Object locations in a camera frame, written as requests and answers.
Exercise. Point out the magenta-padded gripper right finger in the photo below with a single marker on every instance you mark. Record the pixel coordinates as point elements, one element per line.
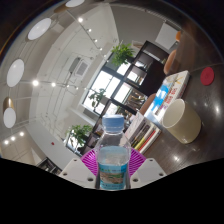
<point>149,171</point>

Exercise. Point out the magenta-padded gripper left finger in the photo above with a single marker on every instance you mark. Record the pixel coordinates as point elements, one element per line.
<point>76,172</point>

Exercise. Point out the clear blue-capped water bottle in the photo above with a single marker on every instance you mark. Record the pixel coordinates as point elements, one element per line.
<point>113,156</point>

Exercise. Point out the yellow-spined book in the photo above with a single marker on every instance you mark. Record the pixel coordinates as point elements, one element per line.
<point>143,137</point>

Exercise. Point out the green potted plant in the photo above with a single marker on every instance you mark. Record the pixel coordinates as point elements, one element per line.
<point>97,97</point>
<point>121,54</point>
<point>80,133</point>

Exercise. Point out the cream ceramic cup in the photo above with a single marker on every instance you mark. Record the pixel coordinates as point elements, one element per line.
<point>186,128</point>

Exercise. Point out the blue-covered large book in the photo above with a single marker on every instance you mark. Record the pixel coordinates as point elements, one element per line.
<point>168,91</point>

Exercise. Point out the dark low shelf unit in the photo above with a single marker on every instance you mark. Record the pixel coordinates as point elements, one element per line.
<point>151,83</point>

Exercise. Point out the ceiling track spotlights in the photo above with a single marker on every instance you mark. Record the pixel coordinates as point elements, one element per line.
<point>35,83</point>

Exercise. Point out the ceiling air conditioner unit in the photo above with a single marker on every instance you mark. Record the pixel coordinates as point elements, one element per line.
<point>80,67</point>

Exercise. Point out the flat round red coaster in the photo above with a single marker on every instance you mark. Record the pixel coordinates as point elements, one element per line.
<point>207,76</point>

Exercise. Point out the orange chairs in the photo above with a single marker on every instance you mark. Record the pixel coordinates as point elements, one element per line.
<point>170,61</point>

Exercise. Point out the round white ceiling lamps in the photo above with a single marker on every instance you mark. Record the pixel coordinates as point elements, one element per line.
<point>15,72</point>

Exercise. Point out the white wall radiator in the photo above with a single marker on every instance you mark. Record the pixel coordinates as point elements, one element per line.
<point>166,36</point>

